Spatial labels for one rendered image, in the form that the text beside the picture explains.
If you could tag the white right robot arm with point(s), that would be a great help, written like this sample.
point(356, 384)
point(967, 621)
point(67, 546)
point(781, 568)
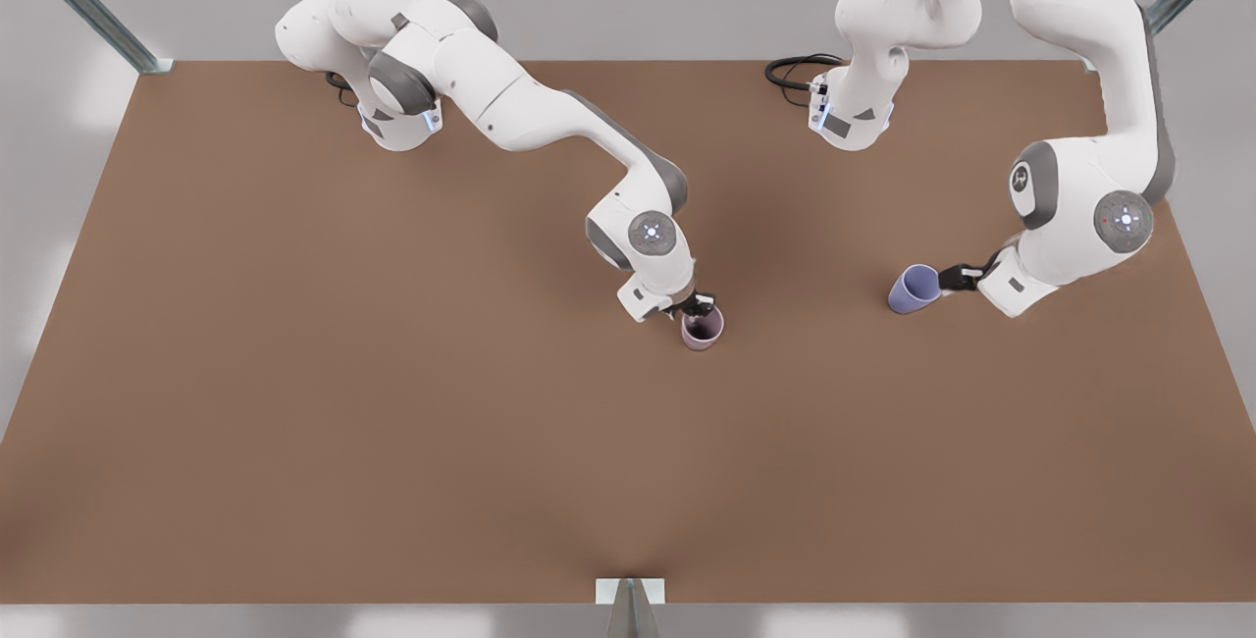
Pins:
point(549, 118)

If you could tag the pink cup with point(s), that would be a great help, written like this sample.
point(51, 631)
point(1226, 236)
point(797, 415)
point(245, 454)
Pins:
point(702, 328)

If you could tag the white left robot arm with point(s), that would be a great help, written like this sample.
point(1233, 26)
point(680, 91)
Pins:
point(1079, 177)

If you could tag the purple cup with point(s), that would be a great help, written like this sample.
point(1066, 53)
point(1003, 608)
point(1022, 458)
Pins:
point(914, 289)

